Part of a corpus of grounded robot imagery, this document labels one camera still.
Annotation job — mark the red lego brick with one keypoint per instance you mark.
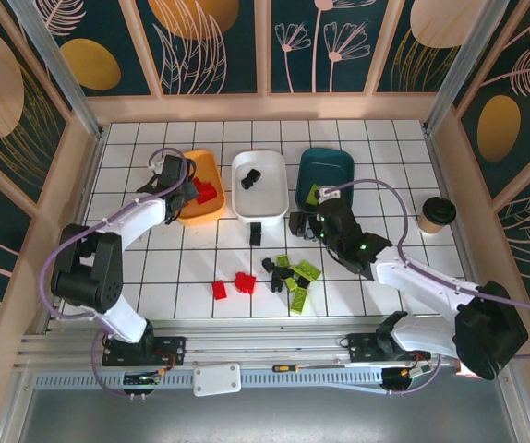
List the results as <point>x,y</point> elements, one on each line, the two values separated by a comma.
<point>219,290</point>
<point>208,194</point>
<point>196,185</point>
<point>245,281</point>

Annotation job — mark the large green lego plate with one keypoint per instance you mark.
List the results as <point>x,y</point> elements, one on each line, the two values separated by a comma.
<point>306,269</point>

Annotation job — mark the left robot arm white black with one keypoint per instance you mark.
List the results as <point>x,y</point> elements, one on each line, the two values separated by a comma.
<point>136,217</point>

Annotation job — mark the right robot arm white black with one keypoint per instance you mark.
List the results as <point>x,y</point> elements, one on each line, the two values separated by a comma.
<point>422,281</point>

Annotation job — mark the orange plastic container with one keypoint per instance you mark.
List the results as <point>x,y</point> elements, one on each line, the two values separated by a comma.
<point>207,164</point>

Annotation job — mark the small green lego brick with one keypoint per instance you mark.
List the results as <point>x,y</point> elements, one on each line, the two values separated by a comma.
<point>282,261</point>

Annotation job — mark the white plastic container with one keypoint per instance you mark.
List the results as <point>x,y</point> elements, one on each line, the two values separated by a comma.
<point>265,198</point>

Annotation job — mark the teal plastic container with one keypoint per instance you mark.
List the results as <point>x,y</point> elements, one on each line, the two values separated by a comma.
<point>325,166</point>

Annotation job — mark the paper cup with black lid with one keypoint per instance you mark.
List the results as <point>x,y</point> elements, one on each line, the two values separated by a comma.
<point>438,212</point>

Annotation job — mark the yellow black screwdriver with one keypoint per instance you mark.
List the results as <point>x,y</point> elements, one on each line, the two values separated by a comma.
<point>281,367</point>

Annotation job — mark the white plastic junction box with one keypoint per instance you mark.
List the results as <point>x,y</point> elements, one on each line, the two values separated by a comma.
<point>216,379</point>

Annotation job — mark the small green circuit board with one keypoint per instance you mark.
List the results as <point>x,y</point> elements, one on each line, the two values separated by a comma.
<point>140,379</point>

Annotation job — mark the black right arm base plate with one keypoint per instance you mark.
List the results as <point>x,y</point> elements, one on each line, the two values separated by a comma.
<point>357,346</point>

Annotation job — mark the aluminium mounting rail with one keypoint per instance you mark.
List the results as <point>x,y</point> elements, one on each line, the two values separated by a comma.
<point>256,343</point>

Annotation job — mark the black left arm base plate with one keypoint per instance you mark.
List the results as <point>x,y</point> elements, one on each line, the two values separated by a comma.
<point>172,346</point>

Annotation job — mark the aluminium frame post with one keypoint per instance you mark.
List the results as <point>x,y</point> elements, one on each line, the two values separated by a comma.
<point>454,69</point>
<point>62,78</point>

